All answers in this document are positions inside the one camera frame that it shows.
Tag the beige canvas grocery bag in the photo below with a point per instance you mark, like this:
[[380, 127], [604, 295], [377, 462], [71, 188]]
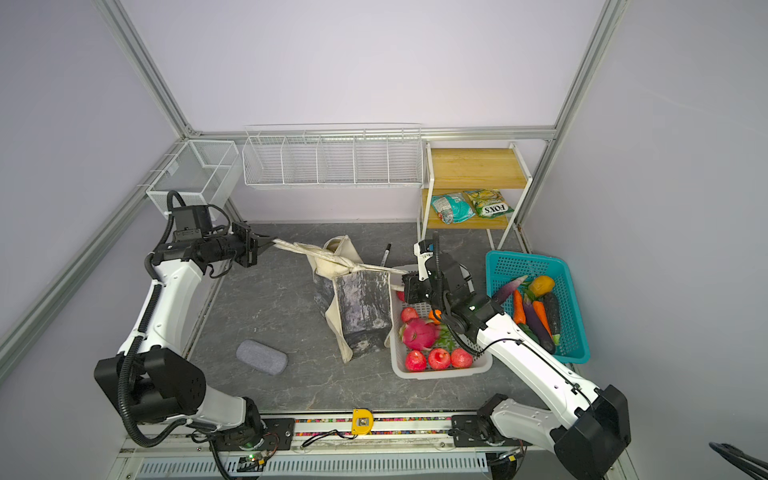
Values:
[[354, 297]]

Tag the yellow tape measure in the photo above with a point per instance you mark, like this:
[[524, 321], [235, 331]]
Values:
[[362, 422]]

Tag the teal snack bag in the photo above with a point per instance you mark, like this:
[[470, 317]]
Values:
[[452, 208]]

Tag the long white wire basket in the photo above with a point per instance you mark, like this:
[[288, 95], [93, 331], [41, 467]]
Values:
[[335, 154]]

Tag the black and white marker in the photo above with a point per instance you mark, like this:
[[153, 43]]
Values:
[[385, 255]]

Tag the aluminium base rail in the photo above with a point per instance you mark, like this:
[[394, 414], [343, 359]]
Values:
[[320, 446]]

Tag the green Fox's candy bag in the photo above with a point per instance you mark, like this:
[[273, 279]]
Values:
[[488, 203]]

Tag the red apple middle left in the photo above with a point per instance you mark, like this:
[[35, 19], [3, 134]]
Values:
[[408, 314]]

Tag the yellow lemon in teal basket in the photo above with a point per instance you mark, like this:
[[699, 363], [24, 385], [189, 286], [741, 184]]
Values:
[[540, 286]]

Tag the teal plastic basket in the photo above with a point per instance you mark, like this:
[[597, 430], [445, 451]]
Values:
[[508, 275]]

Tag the orange carrot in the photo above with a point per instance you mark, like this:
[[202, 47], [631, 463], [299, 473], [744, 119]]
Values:
[[540, 311]]

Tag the white plastic basket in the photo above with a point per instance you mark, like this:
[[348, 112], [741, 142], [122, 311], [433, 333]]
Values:
[[399, 350]]

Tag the grey fabric glasses case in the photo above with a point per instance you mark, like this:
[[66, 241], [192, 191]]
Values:
[[262, 357]]

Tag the dark green cucumber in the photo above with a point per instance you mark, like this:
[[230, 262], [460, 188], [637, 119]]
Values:
[[552, 310]]

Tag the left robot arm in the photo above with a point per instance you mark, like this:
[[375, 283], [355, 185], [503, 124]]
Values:
[[153, 387]]

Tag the red apple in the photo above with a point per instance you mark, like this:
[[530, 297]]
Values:
[[416, 361], [461, 359], [408, 314], [439, 359]]

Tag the red apple near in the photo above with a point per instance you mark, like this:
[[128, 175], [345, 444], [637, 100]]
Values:
[[416, 361]]

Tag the pink dragon fruit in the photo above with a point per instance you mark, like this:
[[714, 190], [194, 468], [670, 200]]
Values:
[[419, 334]]

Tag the white and wood shelf rack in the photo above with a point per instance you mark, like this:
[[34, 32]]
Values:
[[452, 170]]

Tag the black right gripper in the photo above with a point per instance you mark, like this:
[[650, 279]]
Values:
[[418, 285]]

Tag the purple eggplant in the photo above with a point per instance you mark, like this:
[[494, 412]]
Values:
[[538, 329]]

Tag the red apple middle right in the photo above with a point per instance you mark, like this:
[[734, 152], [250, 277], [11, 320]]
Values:
[[461, 359]]

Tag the orange fruit near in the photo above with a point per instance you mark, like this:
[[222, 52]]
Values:
[[434, 315]]

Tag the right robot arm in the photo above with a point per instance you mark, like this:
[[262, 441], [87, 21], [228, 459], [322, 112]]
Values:
[[585, 426]]

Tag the small white mesh basket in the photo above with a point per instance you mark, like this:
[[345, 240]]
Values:
[[201, 171]]

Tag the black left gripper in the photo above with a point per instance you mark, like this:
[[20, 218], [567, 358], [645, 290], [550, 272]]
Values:
[[248, 239]]

